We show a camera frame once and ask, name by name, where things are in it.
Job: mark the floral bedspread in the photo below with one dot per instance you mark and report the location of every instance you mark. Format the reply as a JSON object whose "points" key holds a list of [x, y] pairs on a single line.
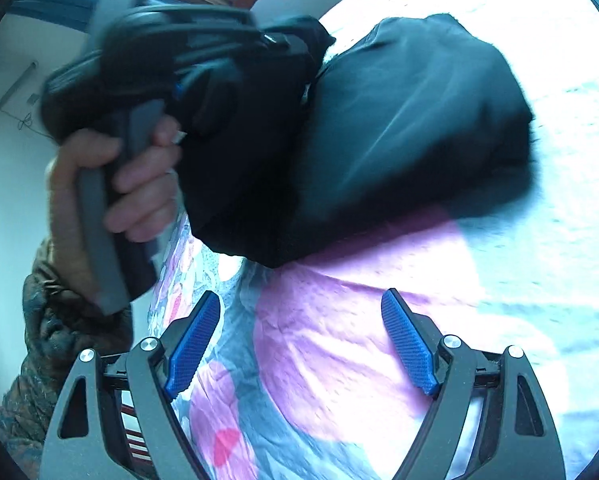
{"points": [[359, 320]]}

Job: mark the person's left hand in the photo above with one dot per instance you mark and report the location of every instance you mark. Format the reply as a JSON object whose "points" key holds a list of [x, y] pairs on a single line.
{"points": [[139, 185]]}

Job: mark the person's left forearm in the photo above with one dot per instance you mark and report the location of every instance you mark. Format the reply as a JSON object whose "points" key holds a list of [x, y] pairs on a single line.
{"points": [[54, 360]]}

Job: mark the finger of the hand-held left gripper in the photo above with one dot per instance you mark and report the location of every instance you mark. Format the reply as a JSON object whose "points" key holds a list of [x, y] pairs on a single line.
{"points": [[299, 42]]}

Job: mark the red striped cloth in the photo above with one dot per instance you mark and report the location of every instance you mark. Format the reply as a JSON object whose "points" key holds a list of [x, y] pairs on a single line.
{"points": [[133, 425]]}

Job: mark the blue curtain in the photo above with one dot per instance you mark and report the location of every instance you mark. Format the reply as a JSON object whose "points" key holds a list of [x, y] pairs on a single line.
{"points": [[54, 2]]}

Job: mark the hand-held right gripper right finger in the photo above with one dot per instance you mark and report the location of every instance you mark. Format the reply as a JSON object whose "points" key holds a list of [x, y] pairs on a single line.
{"points": [[409, 345]]}

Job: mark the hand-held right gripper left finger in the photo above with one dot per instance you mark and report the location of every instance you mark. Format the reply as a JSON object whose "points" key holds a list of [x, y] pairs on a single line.
{"points": [[194, 345]]}

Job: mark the black zip jacket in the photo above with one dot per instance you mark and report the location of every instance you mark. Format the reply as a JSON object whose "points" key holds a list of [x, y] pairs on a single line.
{"points": [[404, 135]]}

